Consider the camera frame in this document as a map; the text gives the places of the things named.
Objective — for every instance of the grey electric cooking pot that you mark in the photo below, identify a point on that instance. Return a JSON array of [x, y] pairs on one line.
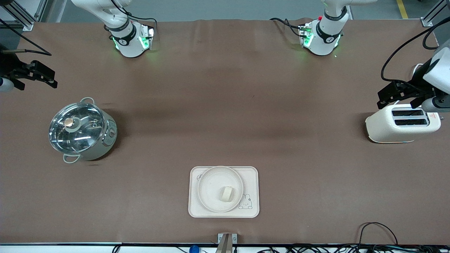
[[107, 138]]

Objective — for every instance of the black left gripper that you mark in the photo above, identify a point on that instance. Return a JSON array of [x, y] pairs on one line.
[[418, 87]]

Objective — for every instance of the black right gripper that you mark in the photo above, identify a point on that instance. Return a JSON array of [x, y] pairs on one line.
[[10, 66]]

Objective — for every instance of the cream two-slot toaster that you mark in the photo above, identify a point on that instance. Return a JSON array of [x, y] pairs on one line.
[[390, 130]]

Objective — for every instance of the aluminium frame profile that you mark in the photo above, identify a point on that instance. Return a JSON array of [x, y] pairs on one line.
[[21, 15], [434, 14]]

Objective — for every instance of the glass pot lid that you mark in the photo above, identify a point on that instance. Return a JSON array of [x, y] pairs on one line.
[[75, 128]]

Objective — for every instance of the white steamed bun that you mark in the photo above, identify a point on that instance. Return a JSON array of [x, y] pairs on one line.
[[226, 194]]

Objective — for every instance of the cream rabbit print tray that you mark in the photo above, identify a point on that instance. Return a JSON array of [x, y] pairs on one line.
[[251, 179]]

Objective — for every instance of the brown table cover cloth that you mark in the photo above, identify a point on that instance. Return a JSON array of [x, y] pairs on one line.
[[225, 88]]

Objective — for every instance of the blue round cap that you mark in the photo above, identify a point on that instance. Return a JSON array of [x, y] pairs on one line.
[[194, 250]]

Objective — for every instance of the cream round plate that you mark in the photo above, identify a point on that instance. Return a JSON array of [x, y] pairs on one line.
[[211, 186]]

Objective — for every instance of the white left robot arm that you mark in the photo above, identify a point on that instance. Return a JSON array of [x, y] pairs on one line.
[[327, 35]]

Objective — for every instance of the metal table edge bracket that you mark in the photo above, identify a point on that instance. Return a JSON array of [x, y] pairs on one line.
[[226, 242]]

